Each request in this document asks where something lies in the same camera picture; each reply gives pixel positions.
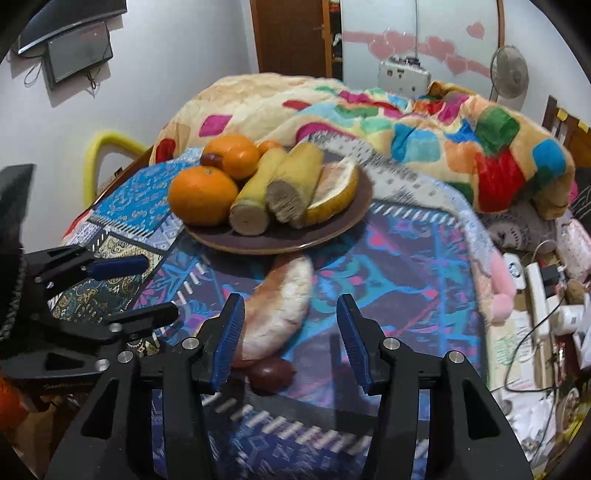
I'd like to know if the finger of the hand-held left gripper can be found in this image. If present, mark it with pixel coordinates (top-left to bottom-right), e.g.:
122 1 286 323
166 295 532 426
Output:
4 302 180 383
32 244 150 297

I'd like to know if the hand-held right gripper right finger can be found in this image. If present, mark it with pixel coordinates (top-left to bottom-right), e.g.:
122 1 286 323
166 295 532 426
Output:
336 294 534 480

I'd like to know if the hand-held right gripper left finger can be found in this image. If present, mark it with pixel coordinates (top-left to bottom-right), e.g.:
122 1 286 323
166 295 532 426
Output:
46 293 246 480

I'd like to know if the peeled pomelo segment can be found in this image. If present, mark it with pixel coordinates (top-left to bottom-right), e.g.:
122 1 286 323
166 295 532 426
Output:
233 255 315 368

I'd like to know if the large orange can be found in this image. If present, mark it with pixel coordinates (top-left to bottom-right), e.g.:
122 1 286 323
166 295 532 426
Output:
167 166 239 227

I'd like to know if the purple plate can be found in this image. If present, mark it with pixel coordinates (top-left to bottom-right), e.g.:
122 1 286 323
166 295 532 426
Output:
182 145 374 256

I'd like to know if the sugarcane piece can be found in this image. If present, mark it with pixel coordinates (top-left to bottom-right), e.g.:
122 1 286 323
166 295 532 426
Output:
229 148 287 236
266 142 325 226

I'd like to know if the pomelo piece with rind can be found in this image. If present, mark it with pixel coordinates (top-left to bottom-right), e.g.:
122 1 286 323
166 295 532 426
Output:
302 157 360 228

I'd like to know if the medium orange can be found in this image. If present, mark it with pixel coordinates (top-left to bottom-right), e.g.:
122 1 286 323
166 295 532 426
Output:
202 135 260 181

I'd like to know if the blue patterned mat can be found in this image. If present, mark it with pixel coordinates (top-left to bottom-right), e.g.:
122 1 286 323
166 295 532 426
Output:
62 138 491 480

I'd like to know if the yellow foam tube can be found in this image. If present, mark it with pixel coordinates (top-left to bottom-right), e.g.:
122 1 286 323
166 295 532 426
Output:
83 131 149 204

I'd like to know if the pink plush toy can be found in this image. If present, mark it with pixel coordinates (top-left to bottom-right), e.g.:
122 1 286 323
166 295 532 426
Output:
480 249 516 326

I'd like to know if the orange object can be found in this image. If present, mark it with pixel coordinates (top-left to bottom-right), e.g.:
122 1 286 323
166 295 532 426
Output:
0 376 29 431

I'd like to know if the white charger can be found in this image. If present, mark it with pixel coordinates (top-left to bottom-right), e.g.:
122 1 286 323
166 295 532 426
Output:
502 253 527 291
553 306 583 336

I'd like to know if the pile of white papers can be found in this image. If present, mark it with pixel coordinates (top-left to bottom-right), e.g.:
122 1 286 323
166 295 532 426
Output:
488 314 571 464

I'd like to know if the white power strip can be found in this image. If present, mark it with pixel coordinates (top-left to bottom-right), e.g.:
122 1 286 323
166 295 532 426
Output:
526 263 556 339

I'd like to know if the black flat television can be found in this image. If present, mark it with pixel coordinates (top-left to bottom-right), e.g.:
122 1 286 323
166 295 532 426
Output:
17 0 127 56

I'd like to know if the grey fluffy cloth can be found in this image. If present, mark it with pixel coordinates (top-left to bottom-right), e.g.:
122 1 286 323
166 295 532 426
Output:
482 203 562 253

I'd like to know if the colourful patchwork blanket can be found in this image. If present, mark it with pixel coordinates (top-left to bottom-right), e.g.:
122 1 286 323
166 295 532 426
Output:
150 74 576 220

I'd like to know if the white hard case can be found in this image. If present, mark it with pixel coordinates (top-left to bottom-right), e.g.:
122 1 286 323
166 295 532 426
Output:
379 55 433 99

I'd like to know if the brown wooden door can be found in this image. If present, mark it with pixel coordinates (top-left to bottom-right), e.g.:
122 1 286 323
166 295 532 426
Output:
249 0 331 79

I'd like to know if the standing fan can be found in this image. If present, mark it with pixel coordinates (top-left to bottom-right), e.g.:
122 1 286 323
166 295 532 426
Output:
489 45 530 102

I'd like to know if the small black wall monitor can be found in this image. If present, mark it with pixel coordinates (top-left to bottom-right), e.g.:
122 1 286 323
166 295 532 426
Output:
44 21 114 84

